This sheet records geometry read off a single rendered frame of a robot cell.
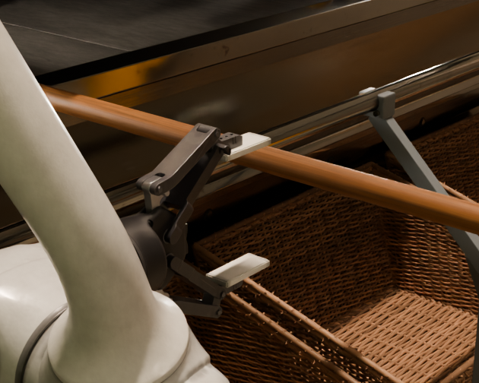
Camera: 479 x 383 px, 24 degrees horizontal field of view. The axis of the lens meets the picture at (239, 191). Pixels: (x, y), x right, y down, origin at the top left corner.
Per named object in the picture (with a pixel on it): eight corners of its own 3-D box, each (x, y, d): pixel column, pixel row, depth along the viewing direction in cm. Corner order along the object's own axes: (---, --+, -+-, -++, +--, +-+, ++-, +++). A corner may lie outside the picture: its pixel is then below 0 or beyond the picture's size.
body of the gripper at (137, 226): (79, 213, 101) (150, 185, 107) (84, 297, 104) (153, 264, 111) (137, 235, 96) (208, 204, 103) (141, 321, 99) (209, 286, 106)
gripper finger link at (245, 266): (226, 282, 112) (226, 289, 112) (270, 259, 117) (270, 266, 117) (204, 273, 114) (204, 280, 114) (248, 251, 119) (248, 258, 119)
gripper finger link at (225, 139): (197, 155, 107) (197, 125, 106) (231, 142, 111) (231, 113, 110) (209, 158, 106) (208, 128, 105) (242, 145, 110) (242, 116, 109)
